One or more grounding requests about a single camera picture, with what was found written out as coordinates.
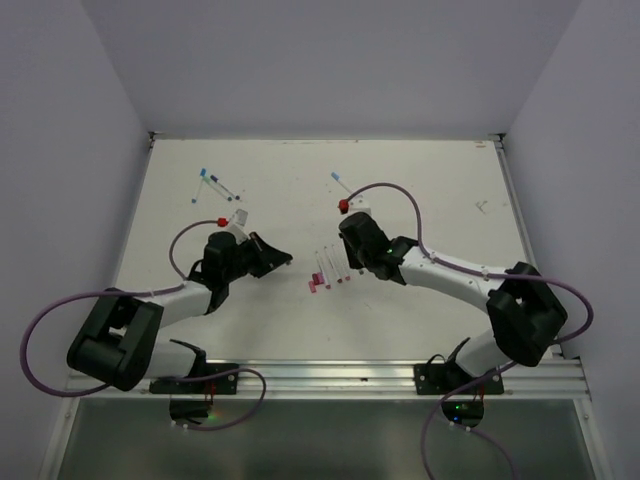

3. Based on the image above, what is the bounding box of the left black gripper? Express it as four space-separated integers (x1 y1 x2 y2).
223 230 291 282

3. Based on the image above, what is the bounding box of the brown capped marker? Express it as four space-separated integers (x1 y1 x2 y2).
323 246 343 284

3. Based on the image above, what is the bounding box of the pink capped marker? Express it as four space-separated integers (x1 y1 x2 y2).
331 244 351 281

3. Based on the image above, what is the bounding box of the purple capped marker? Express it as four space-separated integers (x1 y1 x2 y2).
315 250 332 290

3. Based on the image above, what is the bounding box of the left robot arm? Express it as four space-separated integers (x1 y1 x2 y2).
66 232 293 393

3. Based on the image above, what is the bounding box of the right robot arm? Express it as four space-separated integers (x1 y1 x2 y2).
339 212 567 393

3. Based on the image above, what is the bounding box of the light blue capped marker right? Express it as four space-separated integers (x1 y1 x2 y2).
331 172 354 196

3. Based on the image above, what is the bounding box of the dark blue capped marker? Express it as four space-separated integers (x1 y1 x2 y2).
209 174 241 200

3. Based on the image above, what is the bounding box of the thin light blue marker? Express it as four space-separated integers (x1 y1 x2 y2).
191 176 205 204

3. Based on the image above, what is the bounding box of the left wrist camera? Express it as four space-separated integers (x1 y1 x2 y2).
225 209 248 245

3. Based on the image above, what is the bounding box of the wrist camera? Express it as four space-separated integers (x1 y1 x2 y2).
225 209 248 245
338 195 371 216

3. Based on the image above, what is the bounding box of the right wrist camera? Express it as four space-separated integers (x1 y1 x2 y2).
338 195 371 216

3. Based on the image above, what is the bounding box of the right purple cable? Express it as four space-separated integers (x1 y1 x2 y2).
344 182 595 480

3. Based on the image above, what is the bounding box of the purple cable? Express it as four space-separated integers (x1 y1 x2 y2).
344 182 595 480
18 217 269 432

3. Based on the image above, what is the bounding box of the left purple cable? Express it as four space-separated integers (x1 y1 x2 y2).
18 217 269 432

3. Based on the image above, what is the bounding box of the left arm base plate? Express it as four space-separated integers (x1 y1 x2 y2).
149 363 240 396

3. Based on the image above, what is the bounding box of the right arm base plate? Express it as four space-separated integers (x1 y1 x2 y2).
413 363 505 396

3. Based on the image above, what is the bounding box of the aluminium rail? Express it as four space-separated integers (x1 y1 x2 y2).
64 357 594 401

